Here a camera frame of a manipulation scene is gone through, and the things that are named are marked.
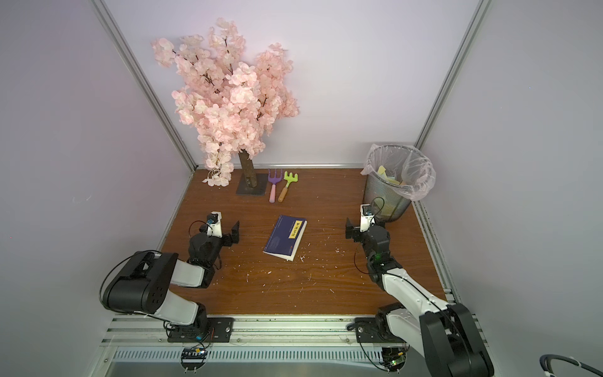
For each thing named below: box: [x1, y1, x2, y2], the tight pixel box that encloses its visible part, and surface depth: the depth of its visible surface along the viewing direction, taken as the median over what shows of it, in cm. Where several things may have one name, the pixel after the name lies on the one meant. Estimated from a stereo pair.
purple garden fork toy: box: [267, 168, 284, 204], surface depth 112 cm
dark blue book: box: [263, 215, 308, 262], surface depth 94 cm
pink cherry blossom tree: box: [150, 18, 300, 188], surface depth 76 cm
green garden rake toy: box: [277, 171, 299, 203], surface depth 116 cm
